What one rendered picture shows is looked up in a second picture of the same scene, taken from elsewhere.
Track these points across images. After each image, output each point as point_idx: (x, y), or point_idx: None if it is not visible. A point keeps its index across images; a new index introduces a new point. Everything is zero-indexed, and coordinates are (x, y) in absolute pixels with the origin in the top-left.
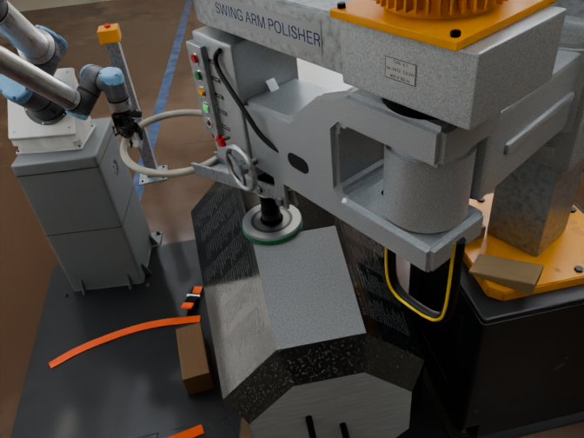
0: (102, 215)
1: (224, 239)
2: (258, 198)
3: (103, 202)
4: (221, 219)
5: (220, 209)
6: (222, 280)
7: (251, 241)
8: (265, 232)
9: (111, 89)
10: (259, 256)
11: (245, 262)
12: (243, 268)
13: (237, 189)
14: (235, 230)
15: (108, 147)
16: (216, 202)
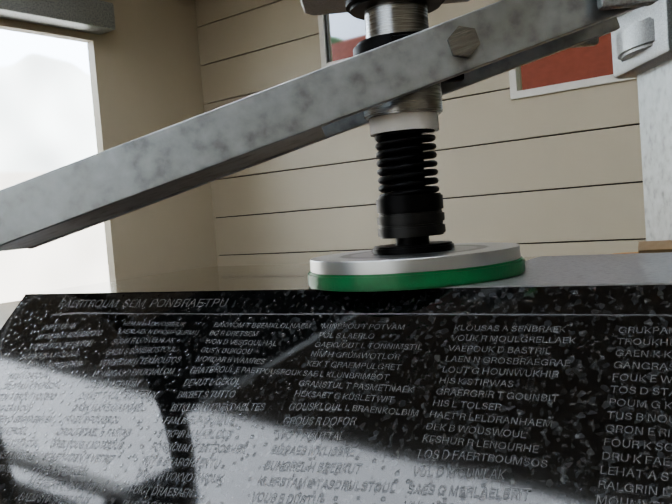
0: None
1: (236, 418)
2: (260, 283)
3: None
4: (128, 410)
5: (86, 403)
6: (415, 497)
7: (438, 292)
8: (463, 251)
9: None
10: (549, 283)
11: (496, 340)
12: (520, 357)
13: (144, 306)
14: (278, 356)
15: None
16: (31, 410)
